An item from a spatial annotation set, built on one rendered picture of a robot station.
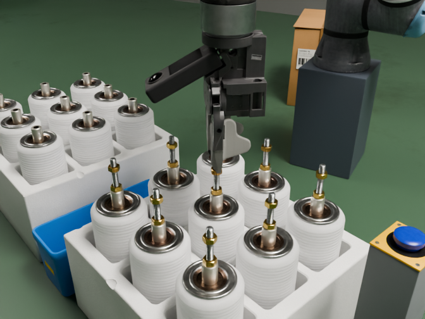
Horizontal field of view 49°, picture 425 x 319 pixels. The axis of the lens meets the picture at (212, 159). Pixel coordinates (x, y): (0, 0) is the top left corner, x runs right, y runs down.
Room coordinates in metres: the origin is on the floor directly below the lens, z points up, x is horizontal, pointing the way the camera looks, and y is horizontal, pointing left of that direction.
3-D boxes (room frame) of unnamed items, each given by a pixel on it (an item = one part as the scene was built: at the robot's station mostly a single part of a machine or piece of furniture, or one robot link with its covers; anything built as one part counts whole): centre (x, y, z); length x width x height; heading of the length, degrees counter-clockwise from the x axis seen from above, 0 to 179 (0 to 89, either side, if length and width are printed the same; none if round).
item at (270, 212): (0.55, -0.08, 0.30); 0.01 x 0.01 x 0.08
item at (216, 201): (0.64, -0.01, 0.26); 0.02 x 0.02 x 0.03
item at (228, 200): (0.64, -0.01, 0.25); 0.08 x 0.08 x 0.01
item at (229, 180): (0.80, -0.02, 0.16); 0.10 x 0.10 x 0.18
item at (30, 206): (1.05, 0.36, 0.09); 0.39 x 0.39 x 0.18; 40
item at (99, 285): (0.64, -0.01, 0.09); 0.39 x 0.39 x 0.18; 42
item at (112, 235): (0.65, 0.16, 0.16); 0.10 x 0.10 x 0.18
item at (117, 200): (0.65, 0.16, 0.26); 0.02 x 0.02 x 0.03
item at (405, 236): (0.47, -0.25, 0.32); 0.04 x 0.04 x 0.02
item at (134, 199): (0.65, 0.16, 0.25); 0.08 x 0.08 x 0.01
